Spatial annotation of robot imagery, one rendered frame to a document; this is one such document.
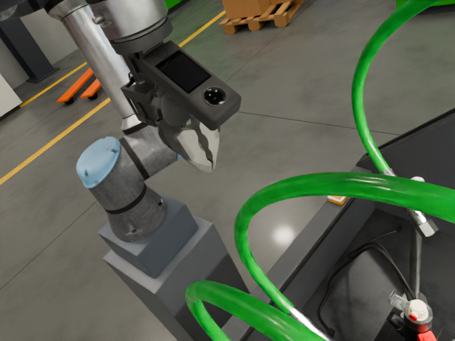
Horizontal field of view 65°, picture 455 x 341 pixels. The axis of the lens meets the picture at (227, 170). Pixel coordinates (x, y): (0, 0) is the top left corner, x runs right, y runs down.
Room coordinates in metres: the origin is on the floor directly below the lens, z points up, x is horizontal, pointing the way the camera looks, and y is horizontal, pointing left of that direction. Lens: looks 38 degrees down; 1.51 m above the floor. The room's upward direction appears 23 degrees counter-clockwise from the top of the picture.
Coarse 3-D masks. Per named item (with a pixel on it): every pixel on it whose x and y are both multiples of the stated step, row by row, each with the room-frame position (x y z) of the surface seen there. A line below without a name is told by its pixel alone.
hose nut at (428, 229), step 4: (424, 224) 0.26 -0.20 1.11; (428, 224) 0.25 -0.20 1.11; (432, 224) 0.25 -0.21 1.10; (416, 228) 0.26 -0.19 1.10; (420, 228) 0.25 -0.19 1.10; (424, 228) 0.25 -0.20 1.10; (428, 228) 0.25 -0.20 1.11; (432, 228) 0.25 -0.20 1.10; (436, 228) 0.25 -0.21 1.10; (420, 232) 0.25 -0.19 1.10; (424, 232) 0.25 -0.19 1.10; (428, 232) 0.25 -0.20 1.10; (432, 232) 0.24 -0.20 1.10; (424, 236) 0.25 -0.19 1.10; (428, 236) 0.25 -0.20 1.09
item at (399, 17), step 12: (408, 0) 0.28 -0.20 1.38; (420, 0) 0.27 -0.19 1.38; (432, 0) 0.25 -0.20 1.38; (396, 12) 0.29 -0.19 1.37; (408, 12) 0.28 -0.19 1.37; (384, 24) 0.31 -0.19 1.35; (396, 24) 0.29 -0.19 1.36; (372, 36) 0.33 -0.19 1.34; (384, 36) 0.31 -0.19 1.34; (372, 48) 0.33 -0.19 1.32; (360, 60) 0.35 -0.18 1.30; (360, 72) 0.35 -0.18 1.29; (360, 84) 0.36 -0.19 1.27; (360, 96) 0.36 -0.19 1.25; (360, 108) 0.37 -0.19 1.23; (360, 120) 0.36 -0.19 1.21; (360, 132) 0.36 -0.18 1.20; (372, 144) 0.35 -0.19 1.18; (372, 156) 0.34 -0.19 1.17; (384, 168) 0.32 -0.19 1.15
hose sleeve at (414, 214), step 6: (390, 168) 0.32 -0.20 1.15; (384, 174) 0.32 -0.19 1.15; (390, 174) 0.32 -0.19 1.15; (396, 174) 0.31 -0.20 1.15; (408, 210) 0.28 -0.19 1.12; (414, 210) 0.27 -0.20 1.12; (414, 216) 0.27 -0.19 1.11; (420, 216) 0.26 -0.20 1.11; (426, 216) 0.26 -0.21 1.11; (414, 222) 0.26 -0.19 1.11; (420, 222) 0.26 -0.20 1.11
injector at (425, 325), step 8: (408, 304) 0.18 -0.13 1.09; (392, 312) 0.20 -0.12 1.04; (432, 312) 0.17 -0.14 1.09; (392, 320) 0.19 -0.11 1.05; (400, 320) 0.19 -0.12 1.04; (408, 320) 0.17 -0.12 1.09; (416, 320) 0.16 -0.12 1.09; (424, 320) 0.16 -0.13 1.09; (400, 328) 0.18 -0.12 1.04; (408, 328) 0.17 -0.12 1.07; (416, 328) 0.16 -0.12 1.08; (424, 328) 0.16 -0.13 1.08; (408, 336) 0.17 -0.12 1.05; (416, 336) 0.16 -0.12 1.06
